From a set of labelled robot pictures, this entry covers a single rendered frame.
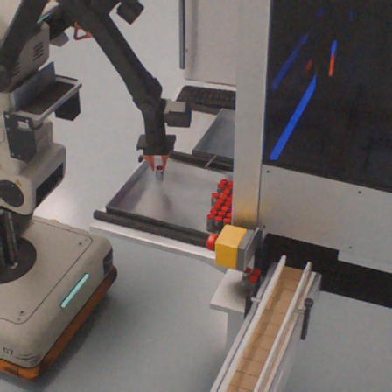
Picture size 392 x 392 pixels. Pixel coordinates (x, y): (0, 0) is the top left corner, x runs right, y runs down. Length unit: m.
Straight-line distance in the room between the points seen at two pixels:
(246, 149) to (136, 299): 1.50
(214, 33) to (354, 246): 1.22
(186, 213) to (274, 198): 0.39
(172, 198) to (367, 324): 0.64
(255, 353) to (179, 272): 1.58
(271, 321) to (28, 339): 1.13
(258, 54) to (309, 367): 0.89
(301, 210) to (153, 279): 1.51
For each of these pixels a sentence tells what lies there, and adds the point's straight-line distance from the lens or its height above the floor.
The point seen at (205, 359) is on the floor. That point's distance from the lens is 2.80.
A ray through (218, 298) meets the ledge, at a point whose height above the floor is 0.88.
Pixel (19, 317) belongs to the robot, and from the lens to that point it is 2.62.
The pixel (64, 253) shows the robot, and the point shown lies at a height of 0.28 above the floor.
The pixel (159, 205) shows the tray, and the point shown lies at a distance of 2.04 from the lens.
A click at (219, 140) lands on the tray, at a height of 0.88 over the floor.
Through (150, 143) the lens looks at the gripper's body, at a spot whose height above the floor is 1.03.
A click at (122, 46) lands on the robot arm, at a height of 1.34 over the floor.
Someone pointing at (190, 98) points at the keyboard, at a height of 0.83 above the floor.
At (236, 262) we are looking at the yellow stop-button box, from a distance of 1.71.
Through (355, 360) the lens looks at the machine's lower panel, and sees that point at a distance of 1.96.
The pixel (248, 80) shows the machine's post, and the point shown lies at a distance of 1.54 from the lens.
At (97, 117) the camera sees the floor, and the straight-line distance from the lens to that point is 4.17.
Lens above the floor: 2.13
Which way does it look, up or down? 37 degrees down
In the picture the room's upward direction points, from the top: straight up
